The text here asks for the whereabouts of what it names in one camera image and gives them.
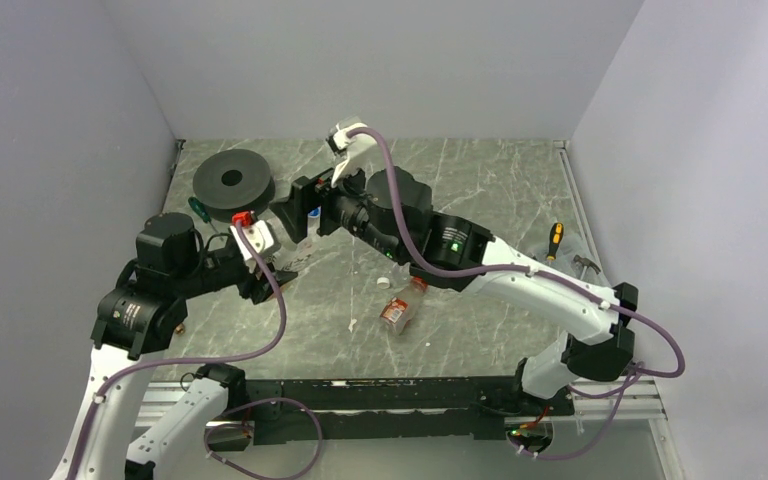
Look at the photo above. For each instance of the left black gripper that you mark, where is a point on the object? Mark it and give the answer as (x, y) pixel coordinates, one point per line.
(256, 288)

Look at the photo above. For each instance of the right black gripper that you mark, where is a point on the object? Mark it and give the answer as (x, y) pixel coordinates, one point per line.
(309, 193)

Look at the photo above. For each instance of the green fruit tea bottle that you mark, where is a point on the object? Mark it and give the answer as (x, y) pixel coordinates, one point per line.
(295, 257)

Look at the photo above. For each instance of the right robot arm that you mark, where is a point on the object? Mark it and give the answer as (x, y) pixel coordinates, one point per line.
(595, 344)

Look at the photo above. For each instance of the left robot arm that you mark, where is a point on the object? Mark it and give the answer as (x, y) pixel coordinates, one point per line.
(134, 327)

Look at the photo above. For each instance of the small orange cap bottle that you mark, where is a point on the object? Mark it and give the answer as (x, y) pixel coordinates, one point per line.
(403, 306)

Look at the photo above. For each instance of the black filament spool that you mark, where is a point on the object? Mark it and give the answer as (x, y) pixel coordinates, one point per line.
(233, 181)

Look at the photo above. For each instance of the yellow black screwdriver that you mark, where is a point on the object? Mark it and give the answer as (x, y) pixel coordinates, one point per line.
(556, 235)

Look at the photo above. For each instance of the small metal hammer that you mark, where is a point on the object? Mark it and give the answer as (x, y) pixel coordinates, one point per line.
(586, 265)

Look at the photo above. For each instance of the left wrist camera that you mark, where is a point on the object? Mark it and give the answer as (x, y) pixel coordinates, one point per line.
(252, 235)

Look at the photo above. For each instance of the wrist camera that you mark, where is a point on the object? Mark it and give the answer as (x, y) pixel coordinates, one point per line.
(252, 235)
(348, 150)

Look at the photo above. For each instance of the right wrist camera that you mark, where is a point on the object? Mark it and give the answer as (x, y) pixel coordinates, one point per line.
(348, 150)

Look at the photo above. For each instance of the green handled screwdriver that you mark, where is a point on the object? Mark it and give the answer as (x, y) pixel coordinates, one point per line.
(199, 209)

